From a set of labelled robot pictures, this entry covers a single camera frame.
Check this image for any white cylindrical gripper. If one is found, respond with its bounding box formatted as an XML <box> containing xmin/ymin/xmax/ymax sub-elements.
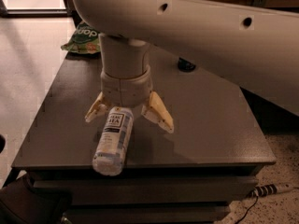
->
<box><xmin>85</xmin><ymin>67</ymin><xmax>174</xmax><ymax>133</ymax></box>

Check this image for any clear plastic tea bottle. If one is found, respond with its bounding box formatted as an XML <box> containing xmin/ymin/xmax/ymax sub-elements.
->
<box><xmin>93</xmin><ymin>106</ymin><xmax>134</xmax><ymax>176</ymax></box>

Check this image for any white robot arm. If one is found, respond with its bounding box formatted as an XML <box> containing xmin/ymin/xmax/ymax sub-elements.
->
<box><xmin>73</xmin><ymin>0</ymin><xmax>299</xmax><ymax>133</ymax></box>

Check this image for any green rice chip bag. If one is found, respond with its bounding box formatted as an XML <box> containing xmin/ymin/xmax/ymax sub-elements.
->
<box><xmin>61</xmin><ymin>21</ymin><xmax>100</xmax><ymax>54</ymax></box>

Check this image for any blue soda can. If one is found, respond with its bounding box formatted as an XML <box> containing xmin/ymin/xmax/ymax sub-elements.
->
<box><xmin>178</xmin><ymin>58</ymin><xmax>196</xmax><ymax>73</ymax></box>

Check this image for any black chair seat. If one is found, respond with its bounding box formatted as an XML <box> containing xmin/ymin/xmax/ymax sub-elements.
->
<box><xmin>0</xmin><ymin>175</ymin><xmax>72</xmax><ymax>224</ymax></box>

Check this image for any striped power strip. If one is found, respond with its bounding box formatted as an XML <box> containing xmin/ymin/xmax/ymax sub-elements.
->
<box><xmin>247</xmin><ymin>183</ymin><xmax>294</xmax><ymax>198</ymax></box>

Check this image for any black cable on floor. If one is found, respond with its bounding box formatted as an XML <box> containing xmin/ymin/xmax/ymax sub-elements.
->
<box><xmin>234</xmin><ymin>195</ymin><xmax>260</xmax><ymax>224</ymax></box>

